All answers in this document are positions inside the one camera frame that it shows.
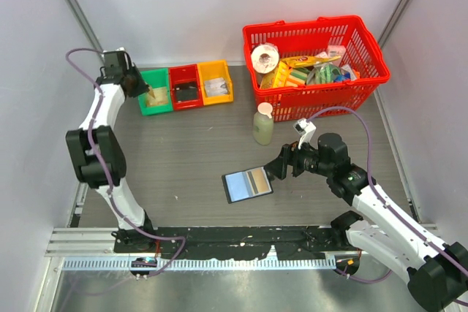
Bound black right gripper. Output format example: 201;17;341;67
264;134;333;180

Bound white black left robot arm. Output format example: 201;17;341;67
66;47;156;252

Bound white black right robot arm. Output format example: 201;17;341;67
265;133;467;311

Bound gold cards in green bin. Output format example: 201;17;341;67
146;87;169;107

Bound black cards in red bin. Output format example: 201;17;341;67
174;81;199;102

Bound white cards in yellow bin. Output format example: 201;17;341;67
204;77;230;97

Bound green plastic bin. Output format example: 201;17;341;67
138;69;173;116

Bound green liquid soap bottle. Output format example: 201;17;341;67
253;102;273;145

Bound red plastic bin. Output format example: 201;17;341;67
169;64;203;111

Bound yellow plastic bin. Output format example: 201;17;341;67
197;60;234;105

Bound yellow green sponge pack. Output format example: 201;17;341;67
271;61;310;88

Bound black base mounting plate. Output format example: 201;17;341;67
111;226;357;261

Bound green packaged item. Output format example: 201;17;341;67
306;64;342;85

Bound yellow snack bag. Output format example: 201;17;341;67
282;56;341;69

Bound white toilet paper roll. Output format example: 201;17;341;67
251;43;279;75

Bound white pink carton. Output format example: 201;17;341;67
327;45;347;57

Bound red shopping basket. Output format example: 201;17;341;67
243;15;390;122

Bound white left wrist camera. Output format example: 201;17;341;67
102;47;126;54

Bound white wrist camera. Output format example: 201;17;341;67
102;47;126;54
293;118;316;150

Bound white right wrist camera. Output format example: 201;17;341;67
293;118;316;150

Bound white slotted cable duct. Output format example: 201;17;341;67
62;256;336;272

